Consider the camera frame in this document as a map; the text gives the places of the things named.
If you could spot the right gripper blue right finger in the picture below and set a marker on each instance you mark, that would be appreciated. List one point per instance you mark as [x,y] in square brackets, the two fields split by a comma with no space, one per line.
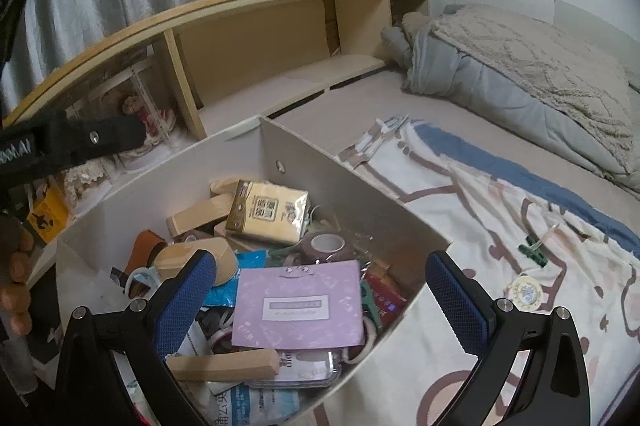
[463,301]

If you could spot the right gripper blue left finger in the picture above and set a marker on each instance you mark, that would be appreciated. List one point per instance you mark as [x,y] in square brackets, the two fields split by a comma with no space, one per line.
[175,306]

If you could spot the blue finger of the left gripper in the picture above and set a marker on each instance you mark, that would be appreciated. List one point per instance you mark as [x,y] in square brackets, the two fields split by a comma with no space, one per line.
[84,140]

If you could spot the oval wooden block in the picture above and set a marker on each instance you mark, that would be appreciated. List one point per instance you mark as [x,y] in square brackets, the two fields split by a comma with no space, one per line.
[215,251]
[204,212]

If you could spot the green clothespin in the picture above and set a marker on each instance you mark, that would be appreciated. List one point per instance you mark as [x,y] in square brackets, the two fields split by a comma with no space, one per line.
[532,249]

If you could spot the white cable tie loop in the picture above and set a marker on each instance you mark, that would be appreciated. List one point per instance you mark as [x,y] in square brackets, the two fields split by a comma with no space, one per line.
[548,233]

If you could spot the yellow tissue pack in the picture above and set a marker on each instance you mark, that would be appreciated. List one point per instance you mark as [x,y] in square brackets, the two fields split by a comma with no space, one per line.
[271,212]

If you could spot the purple paper envelope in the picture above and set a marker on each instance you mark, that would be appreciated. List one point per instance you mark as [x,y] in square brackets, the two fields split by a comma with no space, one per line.
[303,307]

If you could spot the person's left hand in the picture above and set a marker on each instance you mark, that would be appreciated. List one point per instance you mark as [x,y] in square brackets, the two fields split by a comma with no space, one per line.
[16,246]

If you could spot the doll in clear box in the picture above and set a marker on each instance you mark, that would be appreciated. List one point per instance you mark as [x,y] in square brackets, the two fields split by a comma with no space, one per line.
[132,97]

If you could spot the cartoon bear blanket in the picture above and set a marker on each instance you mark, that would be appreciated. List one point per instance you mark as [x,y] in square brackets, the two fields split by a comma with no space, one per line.
[485,206]

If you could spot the white shoe box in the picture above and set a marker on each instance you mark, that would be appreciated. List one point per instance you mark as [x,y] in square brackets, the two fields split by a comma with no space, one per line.
[109,372]

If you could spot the brown tape roll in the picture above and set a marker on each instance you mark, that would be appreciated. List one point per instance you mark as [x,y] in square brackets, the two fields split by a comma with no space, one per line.
[324,247]

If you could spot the wooden bedside shelf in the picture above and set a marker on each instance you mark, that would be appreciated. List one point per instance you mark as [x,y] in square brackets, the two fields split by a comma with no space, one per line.
[228,60]

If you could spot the grey quilted duvet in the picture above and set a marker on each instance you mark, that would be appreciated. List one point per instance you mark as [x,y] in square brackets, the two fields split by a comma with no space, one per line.
[529,77]

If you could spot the white headboard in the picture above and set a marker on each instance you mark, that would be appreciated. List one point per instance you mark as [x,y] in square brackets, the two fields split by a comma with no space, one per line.
[586,26]

